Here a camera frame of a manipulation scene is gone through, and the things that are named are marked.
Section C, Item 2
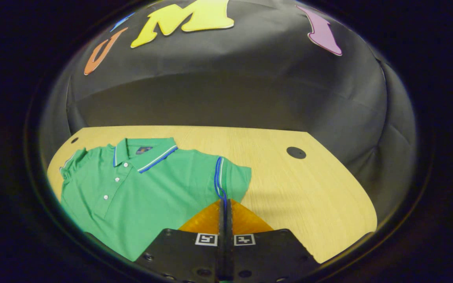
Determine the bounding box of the black backdrop cloth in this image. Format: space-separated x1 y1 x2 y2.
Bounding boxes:
40 0 418 221

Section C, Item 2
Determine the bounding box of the green T-shirt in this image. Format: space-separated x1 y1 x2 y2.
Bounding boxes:
59 137 252 262

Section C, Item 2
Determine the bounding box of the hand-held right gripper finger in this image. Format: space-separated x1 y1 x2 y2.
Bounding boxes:
225 199 321 283
134 199 226 283

